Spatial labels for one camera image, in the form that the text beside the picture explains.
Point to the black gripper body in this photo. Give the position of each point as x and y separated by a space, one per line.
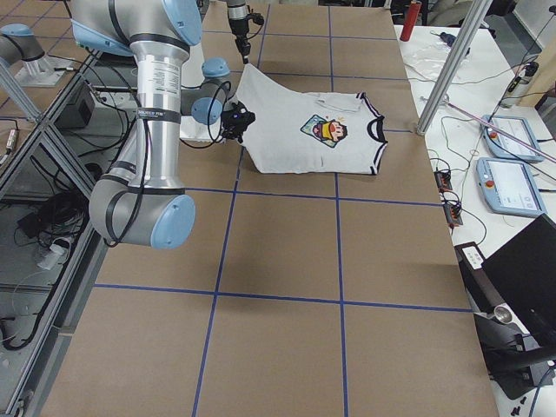
237 27
228 129

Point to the grey cartoon print t-shirt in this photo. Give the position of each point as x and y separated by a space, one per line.
296 133

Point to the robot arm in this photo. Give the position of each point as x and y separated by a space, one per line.
238 22
141 199

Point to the red cylinder bottle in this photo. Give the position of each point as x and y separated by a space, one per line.
410 20

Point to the clear plastic bag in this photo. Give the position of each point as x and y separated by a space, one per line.
429 61

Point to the blue teach pendant near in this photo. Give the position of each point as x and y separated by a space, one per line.
508 187

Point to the black labelled box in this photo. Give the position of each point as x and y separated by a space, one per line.
486 298

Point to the black laptop computer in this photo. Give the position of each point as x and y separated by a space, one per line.
523 272

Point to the grey aluminium frame post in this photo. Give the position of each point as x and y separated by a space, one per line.
472 21

